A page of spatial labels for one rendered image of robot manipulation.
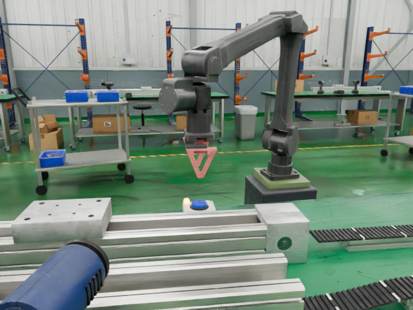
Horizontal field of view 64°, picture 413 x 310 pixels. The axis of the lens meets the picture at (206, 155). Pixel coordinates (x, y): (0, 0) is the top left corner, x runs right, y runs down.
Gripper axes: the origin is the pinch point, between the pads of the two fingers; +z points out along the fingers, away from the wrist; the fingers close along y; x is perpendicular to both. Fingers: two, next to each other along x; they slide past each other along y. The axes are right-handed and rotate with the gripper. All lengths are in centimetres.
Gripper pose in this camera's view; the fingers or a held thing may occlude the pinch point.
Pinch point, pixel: (198, 168)
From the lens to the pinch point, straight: 80.4
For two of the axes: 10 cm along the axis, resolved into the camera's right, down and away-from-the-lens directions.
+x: 9.9, -0.2, 1.2
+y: 1.2, 2.4, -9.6
